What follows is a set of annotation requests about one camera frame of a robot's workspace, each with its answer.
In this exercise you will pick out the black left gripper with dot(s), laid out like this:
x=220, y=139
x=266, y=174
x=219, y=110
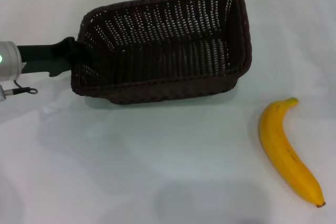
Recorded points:
x=44, y=58

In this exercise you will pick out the dark brown woven basket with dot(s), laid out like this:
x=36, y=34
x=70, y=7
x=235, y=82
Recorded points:
x=157, y=93

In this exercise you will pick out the yellow banana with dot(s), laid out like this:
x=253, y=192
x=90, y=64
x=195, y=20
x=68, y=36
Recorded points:
x=278, y=140

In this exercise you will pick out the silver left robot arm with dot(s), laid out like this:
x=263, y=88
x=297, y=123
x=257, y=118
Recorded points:
x=9, y=61

